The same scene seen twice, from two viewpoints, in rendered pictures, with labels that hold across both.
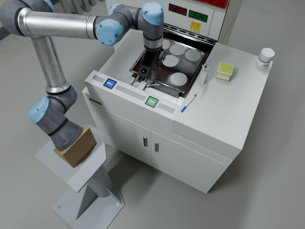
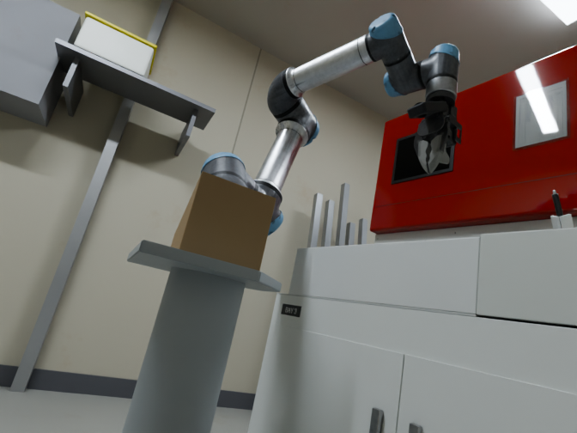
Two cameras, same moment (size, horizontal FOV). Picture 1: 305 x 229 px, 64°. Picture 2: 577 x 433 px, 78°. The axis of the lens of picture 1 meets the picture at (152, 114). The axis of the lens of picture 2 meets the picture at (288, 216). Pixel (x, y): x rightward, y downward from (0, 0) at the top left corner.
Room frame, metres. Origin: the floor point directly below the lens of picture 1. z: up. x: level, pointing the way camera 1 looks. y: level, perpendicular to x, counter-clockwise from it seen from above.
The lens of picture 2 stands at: (-0.11, -0.10, 0.74)
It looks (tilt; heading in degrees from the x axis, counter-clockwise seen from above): 16 degrees up; 29
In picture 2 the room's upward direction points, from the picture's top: 12 degrees clockwise
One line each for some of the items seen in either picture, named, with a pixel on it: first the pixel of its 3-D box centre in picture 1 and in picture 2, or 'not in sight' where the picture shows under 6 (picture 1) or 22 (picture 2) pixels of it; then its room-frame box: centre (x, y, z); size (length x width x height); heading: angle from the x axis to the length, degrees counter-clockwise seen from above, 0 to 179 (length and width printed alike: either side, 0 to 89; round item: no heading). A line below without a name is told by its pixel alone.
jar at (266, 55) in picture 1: (264, 58); not in sight; (0.97, -0.63, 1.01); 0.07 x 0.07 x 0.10
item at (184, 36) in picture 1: (181, 39); not in sight; (1.25, -0.19, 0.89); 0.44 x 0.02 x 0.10; 63
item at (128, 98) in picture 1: (131, 100); (373, 277); (0.77, 0.12, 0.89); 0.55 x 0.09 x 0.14; 63
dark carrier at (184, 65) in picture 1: (169, 61); not in sight; (1.06, -0.11, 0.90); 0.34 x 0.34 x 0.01; 63
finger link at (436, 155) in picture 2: (156, 72); (440, 156); (0.72, -0.02, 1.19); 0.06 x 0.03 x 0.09; 152
